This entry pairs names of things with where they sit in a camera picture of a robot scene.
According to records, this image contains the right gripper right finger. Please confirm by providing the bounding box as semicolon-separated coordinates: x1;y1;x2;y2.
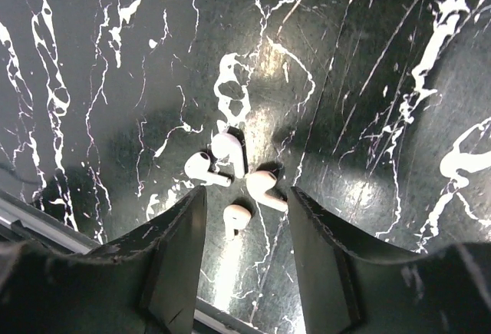
288;187;490;333

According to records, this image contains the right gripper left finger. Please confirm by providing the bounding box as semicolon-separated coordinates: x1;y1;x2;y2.
1;187;207;333

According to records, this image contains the white earbud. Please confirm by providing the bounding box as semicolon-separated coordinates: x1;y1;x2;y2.
245;170;288;213
211;132;246;178
184;151;232;187
222;203;252;240

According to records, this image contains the white earbud upper left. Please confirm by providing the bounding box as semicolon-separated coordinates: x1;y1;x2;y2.
184;151;232;187

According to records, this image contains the white earbud lower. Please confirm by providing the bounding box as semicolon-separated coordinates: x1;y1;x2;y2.
245;170;288;213

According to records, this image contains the white earbud upper right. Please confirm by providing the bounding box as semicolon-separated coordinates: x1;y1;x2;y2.
211;132;246;178

